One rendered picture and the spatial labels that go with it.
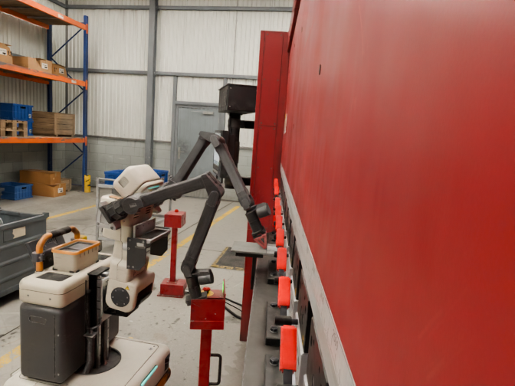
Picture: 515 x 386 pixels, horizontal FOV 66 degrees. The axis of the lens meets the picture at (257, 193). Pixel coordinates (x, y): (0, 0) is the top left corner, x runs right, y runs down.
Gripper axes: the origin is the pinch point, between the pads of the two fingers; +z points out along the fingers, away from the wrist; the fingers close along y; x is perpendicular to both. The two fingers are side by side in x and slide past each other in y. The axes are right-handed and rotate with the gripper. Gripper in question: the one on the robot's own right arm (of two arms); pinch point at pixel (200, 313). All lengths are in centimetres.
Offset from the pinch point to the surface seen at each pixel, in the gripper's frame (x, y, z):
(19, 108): 654, -333, -204
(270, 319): -43, 30, -11
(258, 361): -66, 23, -10
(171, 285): 186, -45, 49
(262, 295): -13.3, 30.3, -7.7
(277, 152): 102, 66, -59
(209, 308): -4.5, 5.3, -3.6
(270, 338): -56, 28, -11
